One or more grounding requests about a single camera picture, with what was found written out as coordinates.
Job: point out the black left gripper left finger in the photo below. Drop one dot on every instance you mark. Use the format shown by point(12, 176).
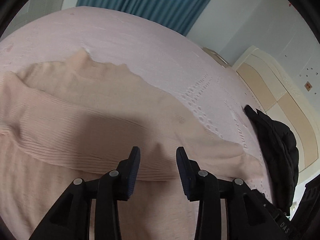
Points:
point(69, 217)

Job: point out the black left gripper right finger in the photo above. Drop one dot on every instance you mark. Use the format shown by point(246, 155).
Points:
point(249, 214)

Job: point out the beige knit sweater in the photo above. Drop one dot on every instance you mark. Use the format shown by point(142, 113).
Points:
point(80, 118)

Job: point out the cream beige headboard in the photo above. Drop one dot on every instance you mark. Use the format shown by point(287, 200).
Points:
point(281, 100)

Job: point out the pink patterned bedspread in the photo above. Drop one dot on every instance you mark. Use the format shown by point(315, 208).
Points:
point(164, 59)

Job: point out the white panelled wardrobe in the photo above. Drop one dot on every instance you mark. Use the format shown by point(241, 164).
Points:
point(33, 10)

